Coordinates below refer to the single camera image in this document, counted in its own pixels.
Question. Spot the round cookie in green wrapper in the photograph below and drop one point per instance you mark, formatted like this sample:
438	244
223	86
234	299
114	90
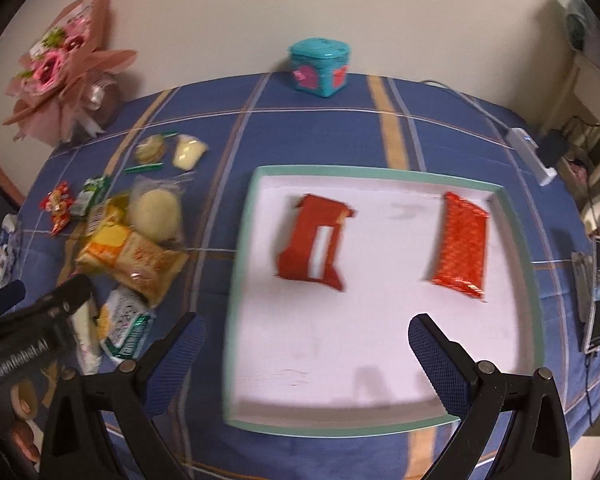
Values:
150	149

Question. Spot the teal tin box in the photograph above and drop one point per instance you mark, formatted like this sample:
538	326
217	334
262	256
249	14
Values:
320	67

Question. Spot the orange-red foil snack packet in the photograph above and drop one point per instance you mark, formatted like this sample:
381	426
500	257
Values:
460	245

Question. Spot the red packet with white window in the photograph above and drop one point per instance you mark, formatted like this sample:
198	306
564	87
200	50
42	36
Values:
305	240

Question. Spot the yellow chips packet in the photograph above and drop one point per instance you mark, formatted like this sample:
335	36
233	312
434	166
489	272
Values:
107	232

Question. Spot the beige oval slipper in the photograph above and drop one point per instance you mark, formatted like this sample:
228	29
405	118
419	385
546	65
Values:
16	392

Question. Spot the brown rounded object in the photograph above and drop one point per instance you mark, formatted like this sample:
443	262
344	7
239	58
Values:
22	440

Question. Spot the pink flower bouquet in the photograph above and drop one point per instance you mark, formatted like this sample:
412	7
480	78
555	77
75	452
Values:
55	60

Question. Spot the round bun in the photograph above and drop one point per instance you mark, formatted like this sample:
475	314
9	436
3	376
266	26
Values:
155	210

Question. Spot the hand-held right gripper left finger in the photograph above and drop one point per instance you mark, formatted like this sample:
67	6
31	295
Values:
180	355

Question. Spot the white power strip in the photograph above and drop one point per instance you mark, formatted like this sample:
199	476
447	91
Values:
527	152

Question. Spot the small green packet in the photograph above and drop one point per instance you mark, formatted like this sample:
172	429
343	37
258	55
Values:
87	197

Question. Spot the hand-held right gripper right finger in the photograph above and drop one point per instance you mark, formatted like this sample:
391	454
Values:
435	360

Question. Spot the white tray with teal rim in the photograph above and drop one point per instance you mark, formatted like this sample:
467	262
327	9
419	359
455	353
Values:
330	350

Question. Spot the yellow jelly cup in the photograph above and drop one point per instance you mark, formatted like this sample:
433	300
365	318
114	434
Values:
187	154

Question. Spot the red candy packet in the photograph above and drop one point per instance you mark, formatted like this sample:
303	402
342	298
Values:
57	205

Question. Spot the white and blue packet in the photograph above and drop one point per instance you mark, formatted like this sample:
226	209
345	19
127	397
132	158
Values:
2	255

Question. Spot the blue plaid tablecloth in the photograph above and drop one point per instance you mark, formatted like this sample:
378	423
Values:
220	135

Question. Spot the white tube packet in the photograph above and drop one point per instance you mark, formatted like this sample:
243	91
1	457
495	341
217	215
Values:
87	345

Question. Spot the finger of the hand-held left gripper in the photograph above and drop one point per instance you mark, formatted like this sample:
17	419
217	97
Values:
5	297
72	290

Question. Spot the orange-beige biscuit packet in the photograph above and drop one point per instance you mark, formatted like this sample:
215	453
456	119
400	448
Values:
140	262

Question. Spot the white and green packet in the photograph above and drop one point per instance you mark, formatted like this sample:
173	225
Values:
125	327

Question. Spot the cream shelf unit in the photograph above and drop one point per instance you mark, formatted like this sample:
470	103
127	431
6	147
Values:
587	75

